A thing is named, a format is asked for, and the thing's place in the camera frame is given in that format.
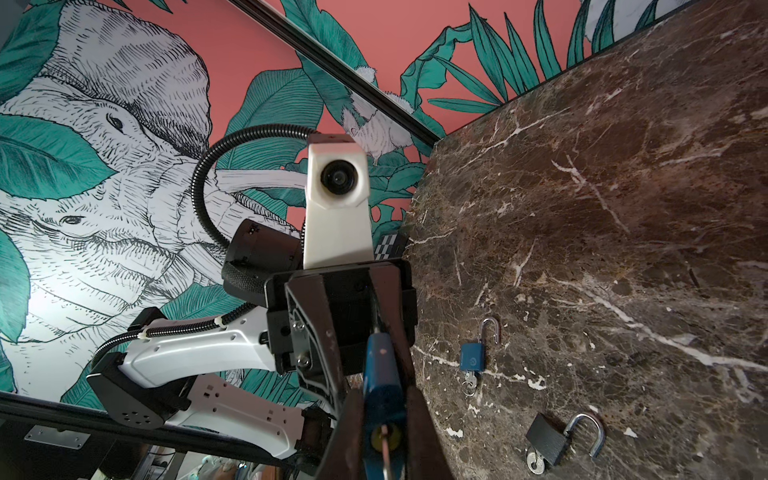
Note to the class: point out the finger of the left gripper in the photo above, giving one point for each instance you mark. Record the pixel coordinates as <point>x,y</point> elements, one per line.
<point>316,349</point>
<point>385,278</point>

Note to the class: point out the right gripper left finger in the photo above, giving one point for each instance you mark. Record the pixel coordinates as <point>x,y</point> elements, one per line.
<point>342,459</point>

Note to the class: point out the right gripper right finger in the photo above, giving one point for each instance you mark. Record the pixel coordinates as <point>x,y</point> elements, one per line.
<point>425,456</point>

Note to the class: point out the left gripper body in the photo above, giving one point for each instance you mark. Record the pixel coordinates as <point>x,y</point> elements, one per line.
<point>354,307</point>

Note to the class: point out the blue padlock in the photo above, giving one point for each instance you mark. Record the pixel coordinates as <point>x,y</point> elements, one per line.
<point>384,421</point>
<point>472,359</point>

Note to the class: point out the black padlock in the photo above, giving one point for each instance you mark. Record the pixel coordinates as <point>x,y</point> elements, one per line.
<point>547,444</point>

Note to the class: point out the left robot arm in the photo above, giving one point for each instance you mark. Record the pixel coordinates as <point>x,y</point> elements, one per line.
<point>218,373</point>

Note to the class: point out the checkerboard calibration board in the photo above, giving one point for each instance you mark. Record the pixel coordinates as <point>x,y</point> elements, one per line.
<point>390,246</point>

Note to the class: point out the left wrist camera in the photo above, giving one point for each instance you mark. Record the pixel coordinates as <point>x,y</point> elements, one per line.
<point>337,218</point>

